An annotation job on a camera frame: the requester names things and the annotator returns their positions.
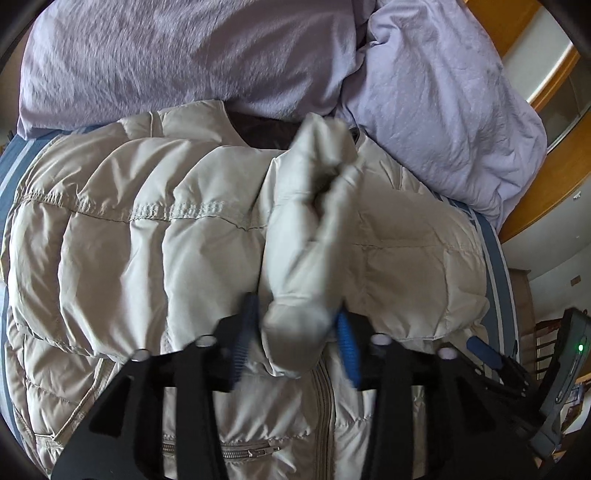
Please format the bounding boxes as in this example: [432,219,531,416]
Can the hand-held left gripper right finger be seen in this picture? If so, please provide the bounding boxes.
[336,313,551,480]

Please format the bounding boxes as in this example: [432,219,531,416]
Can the wooden chair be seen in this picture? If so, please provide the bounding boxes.
[534,318,566,384]

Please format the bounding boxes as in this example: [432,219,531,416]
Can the large lavender pillow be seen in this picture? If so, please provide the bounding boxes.
[18,0,380,139]

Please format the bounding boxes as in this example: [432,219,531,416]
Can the beige puffer jacket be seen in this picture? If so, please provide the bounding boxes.
[2,99,491,480]

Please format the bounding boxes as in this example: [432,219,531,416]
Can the blue white striped bed sheet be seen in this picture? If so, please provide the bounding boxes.
[0,129,520,480]

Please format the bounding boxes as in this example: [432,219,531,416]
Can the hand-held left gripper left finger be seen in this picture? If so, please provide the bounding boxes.
[51,292,260,480]

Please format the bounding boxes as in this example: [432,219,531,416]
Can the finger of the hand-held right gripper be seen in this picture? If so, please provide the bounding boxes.
[466,337,529,400]

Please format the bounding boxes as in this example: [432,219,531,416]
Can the wooden glass door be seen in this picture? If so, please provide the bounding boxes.
[466,0,591,244]

